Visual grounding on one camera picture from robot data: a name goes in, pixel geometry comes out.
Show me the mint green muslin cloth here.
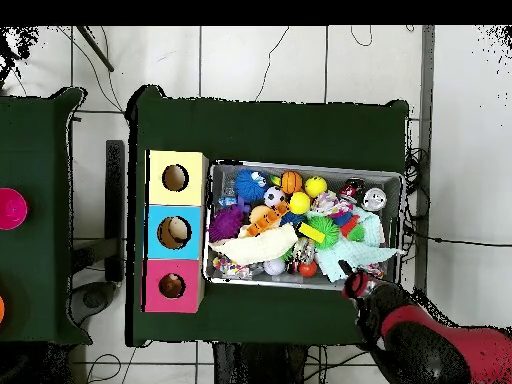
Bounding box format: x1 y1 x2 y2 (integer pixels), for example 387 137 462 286
313 205 401 284

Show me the orange plastic toy block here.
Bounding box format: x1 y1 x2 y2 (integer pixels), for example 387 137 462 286
245 201 290 239

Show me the cream muslin cloth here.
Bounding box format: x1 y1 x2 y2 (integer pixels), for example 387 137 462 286
208 222 300 268

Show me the clear mesh bin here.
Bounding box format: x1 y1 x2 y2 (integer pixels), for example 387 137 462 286
202 159 405 296

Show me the wooden box with three holes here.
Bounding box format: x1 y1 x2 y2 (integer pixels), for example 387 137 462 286
141 149 210 314

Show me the silver drink can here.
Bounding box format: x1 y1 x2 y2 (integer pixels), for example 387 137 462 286
361 187 388 212

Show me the yellow tennis ball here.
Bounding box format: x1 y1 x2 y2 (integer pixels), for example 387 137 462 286
288 191 312 216

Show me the yellow smiley ball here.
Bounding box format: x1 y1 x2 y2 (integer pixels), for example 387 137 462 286
304 175 328 199

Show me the black and white soccer ball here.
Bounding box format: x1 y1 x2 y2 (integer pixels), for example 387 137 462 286
263 186 288 209

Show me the orange toy basketball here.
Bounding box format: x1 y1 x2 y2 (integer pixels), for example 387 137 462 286
279 170 304 196

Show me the blue fuzzy ball with eyes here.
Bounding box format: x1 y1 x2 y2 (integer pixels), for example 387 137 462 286
233 168 268 203

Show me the purple spiky ball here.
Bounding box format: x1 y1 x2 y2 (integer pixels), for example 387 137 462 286
208 205 245 244

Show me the dark green tablecloth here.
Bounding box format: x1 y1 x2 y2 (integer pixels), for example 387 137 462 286
0 86 94 346
125 84 410 348

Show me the black stand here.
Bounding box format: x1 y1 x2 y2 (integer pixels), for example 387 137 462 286
104 139 126 283

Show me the black rod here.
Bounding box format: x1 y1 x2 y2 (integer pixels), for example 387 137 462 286
75 25 115 73

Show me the pink ball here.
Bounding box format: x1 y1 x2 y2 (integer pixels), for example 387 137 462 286
0 187 29 232

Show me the black cable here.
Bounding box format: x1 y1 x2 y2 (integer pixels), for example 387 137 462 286
403 227 512 248

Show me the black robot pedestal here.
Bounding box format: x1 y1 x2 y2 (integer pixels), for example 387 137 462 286
213 342 309 384

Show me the grey metal rail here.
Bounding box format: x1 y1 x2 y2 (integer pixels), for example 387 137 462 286
413 25 436 293

